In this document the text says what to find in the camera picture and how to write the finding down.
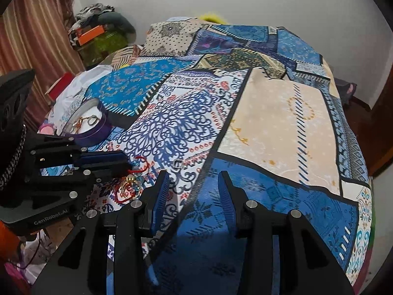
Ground striped orange cloth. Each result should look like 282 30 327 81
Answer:
111 45 143 71

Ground white crumpled cloth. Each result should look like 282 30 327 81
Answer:
47 65 113 123

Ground patchwork patterned bedspread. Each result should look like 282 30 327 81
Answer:
39 16 374 295

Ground pink plush slipper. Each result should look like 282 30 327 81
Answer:
38 123 56 135

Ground red beaded bracelet pile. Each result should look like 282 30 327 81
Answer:
113 154 151 205

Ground red box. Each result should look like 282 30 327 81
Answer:
45 73 75 102

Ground orange box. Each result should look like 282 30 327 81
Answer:
77 25 105 46

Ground pile of clothes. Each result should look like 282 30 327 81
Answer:
68 3 136 47

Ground yellow cloth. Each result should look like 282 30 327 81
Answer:
198 12 228 25

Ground striped brown curtain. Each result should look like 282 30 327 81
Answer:
1 0 84 130

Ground purple heart-shaped jewelry tin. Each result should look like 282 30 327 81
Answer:
62 98 112 147

